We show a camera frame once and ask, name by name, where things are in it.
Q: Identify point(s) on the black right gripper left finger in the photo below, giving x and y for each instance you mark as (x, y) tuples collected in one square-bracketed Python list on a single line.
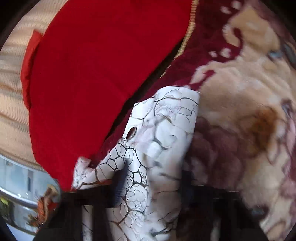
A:
[(66, 221)]

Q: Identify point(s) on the floral maroon beige blanket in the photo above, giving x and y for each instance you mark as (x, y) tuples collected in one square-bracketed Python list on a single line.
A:
[(241, 59)]

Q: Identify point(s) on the small red pillow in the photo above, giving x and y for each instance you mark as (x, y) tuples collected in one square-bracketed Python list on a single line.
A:
[(27, 66)]

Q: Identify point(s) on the silver refrigerator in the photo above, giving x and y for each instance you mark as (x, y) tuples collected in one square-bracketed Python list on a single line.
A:
[(21, 188)]

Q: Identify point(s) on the white crackle-pattern garment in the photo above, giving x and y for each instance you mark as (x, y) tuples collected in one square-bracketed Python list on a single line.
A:
[(152, 149)]

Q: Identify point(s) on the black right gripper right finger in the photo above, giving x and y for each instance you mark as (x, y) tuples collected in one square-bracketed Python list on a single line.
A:
[(208, 213)]

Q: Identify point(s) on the orange black patterned cloth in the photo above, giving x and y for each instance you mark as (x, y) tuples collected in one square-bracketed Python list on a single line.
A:
[(46, 205)]

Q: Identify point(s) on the red quilt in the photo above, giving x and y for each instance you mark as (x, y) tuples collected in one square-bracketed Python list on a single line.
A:
[(92, 58)]

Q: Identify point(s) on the beige dotted curtain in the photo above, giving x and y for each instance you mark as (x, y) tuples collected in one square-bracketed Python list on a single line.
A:
[(15, 137)]

